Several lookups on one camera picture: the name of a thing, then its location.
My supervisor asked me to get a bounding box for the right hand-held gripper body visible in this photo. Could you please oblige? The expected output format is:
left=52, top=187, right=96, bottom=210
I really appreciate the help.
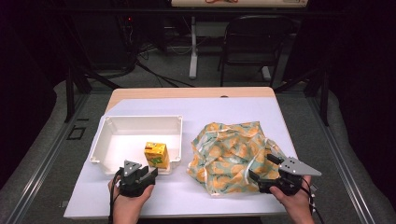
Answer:
left=258, top=156, right=323, bottom=197

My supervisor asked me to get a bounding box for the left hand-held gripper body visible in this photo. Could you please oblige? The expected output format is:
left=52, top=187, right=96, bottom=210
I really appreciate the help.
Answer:
left=118, top=159, right=156, bottom=198

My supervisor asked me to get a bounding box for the yellow juice carton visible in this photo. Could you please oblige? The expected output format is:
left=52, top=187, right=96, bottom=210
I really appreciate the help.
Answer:
left=143, top=141, right=171, bottom=170

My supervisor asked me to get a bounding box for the white plastic box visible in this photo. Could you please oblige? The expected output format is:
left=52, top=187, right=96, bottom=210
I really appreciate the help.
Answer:
left=89, top=115, right=184, bottom=176

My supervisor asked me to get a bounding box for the orange patterned fabric bag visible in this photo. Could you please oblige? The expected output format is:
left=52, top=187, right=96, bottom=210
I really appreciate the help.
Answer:
left=186, top=120, right=290, bottom=197

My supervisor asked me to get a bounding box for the person's left hand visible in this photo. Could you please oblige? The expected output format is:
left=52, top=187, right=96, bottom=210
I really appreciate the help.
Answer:
left=107, top=179, right=155, bottom=216

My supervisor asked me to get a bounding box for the person's right hand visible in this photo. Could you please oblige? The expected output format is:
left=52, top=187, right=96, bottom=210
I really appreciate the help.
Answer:
left=269, top=175, right=313, bottom=215

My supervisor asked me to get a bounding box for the white table sheet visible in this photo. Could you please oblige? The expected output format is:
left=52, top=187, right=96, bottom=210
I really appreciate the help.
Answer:
left=64, top=96, right=302, bottom=219

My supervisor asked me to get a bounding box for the black metal stand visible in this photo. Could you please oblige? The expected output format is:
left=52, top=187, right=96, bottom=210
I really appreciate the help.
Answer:
left=63, top=63, right=121, bottom=123
left=273, top=65, right=332, bottom=127

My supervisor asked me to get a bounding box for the white metal table foot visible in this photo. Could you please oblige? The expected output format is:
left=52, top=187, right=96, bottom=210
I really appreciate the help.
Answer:
left=261, top=65, right=272, bottom=83

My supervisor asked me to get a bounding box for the black folding chair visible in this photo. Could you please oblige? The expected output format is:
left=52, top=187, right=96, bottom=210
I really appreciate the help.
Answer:
left=217, top=14, right=297, bottom=89

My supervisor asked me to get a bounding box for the white metal table leg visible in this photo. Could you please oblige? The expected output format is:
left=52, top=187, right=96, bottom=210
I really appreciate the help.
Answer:
left=188, top=16, right=199, bottom=80

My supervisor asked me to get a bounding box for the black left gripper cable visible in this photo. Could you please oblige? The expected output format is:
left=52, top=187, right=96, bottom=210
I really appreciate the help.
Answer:
left=107, top=169, right=123, bottom=224

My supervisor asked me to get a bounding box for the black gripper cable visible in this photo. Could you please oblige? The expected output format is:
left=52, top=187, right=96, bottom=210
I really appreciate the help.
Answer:
left=301, top=176, right=325, bottom=224
left=107, top=169, right=123, bottom=224

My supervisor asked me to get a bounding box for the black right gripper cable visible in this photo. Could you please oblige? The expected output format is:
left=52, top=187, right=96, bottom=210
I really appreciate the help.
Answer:
left=301, top=176, right=325, bottom=224

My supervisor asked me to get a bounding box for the aluminium rail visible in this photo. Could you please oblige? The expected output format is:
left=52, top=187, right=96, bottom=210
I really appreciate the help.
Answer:
left=305, top=95, right=375, bottom=224
left=5, top=92, right=91, bottom=224

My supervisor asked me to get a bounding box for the black floor cable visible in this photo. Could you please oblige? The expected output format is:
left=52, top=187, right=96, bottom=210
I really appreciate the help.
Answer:
left=134, top=58, right=196, bottom=89

